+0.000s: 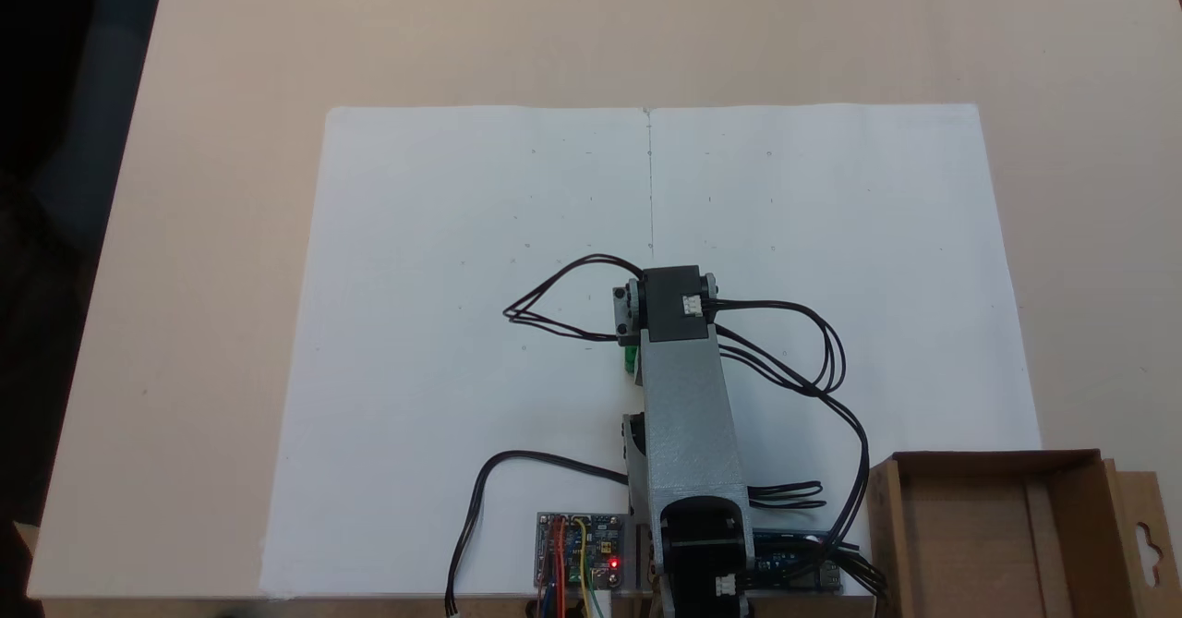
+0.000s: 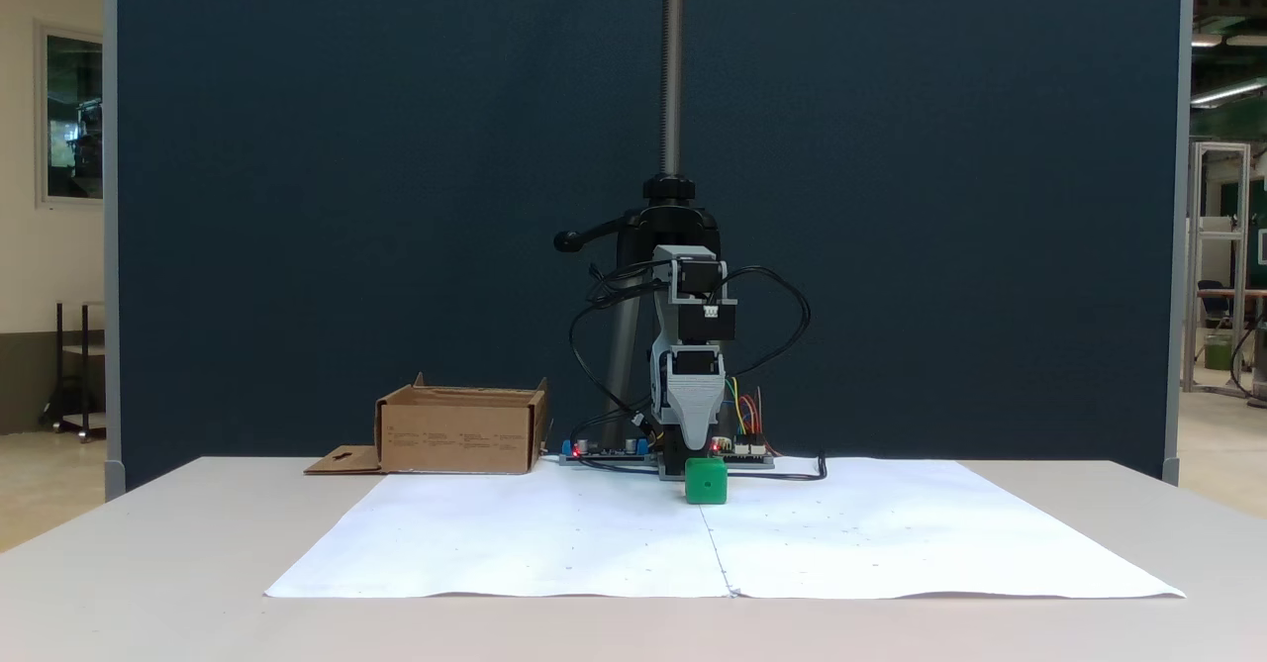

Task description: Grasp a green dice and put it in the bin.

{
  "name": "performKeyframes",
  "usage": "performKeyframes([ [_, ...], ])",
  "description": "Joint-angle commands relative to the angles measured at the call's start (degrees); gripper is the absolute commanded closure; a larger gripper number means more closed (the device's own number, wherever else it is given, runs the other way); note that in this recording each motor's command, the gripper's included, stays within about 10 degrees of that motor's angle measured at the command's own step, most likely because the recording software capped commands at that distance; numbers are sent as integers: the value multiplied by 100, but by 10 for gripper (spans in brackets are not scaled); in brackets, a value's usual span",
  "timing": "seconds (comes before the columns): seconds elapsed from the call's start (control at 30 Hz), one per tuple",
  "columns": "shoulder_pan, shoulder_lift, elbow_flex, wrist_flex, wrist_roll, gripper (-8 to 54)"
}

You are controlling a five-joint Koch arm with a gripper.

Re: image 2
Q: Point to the grey wide ribbed gripper finger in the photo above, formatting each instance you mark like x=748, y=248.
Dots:
x=697, y=410

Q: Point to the green dice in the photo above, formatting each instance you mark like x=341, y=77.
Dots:
x=706, y=482

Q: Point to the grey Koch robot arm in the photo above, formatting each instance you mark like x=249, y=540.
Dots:
x=693, y=326

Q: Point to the green bin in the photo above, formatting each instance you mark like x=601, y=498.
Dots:
x=1218, y=351

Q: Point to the circuit board with blue terminals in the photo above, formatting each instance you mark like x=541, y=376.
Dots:
x=604, y=452

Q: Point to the white paper sheet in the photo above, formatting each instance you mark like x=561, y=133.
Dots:
x=515, y=533
x=921, y=533

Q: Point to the brown cardboard box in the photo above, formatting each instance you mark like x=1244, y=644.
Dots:
x=455, y=434

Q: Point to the dark blue partition panel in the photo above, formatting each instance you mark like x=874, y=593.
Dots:
x=297, y=147

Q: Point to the fluorescent ceiling light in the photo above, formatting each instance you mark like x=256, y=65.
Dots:
x=1227, y=93
x=1227, y=40

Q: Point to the dark metal shelf cart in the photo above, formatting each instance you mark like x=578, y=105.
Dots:
x=71, y=345

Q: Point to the black camera stand with pole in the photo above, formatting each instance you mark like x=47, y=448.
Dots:
x=672, y=48

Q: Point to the aluminium profile frame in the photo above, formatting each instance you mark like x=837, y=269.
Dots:
x=1195, y=246

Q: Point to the framed wall window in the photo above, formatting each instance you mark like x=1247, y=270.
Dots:
x=74, y=118

